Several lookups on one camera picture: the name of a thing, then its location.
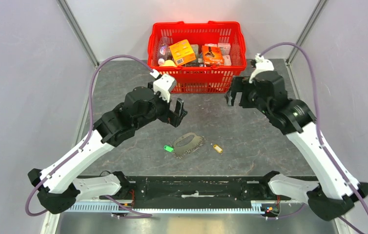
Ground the green key tag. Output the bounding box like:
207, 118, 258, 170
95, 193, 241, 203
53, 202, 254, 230
164, 145, 174, 153

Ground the yellow round item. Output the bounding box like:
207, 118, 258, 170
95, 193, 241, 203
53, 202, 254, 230
162, 60, 177, 67

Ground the clear plastic bottle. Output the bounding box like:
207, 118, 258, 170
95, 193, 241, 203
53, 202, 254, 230
156, 37, 172, 66

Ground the aluminium corner post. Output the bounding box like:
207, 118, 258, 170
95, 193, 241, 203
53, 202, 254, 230
56, 0, 100, 67
286, 0, 329, 65

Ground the left aluminium corner post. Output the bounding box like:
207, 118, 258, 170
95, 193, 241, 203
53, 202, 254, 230
56, 0, 100, 67

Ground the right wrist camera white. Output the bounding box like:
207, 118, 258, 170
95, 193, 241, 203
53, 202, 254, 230
248, 54, 274, 83

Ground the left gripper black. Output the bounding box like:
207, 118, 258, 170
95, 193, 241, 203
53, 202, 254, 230
134, 82, 188, 131

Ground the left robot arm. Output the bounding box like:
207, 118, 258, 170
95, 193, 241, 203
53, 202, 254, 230
28, 87, 187, 214

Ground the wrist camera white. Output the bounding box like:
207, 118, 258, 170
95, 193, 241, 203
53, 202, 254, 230
150, 69, 177, 103
248, 54, 274, 83

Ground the yellow key tag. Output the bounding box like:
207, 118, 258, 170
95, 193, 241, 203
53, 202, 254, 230
213, 144, 223, 154

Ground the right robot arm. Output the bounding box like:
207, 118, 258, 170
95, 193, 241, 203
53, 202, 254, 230
225, 71, 368, 221

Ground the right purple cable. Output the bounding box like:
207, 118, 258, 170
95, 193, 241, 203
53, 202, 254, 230
259, 42, 368, 234

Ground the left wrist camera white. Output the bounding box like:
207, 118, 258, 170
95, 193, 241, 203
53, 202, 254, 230
150, 69, 177, 103

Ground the red shopping basket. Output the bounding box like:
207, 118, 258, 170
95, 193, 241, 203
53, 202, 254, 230
147, 21, 246, 93

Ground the white pink box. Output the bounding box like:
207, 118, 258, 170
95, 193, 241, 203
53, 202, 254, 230
217, 42, 231, 56

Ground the right aluminium corner post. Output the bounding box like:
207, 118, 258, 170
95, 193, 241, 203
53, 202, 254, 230
286, 0, 329, 65

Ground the orange black package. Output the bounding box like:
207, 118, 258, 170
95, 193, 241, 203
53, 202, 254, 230
202, 45, 225, 66

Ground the orange box left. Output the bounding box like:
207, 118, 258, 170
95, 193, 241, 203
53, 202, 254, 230
169, 39, 196, 66

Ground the white slotted cable duct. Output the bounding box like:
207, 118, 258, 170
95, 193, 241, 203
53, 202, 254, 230
66, 201, 266, 215

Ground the black base frame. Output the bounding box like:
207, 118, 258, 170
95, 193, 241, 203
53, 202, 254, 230
112, 175, 278, 209

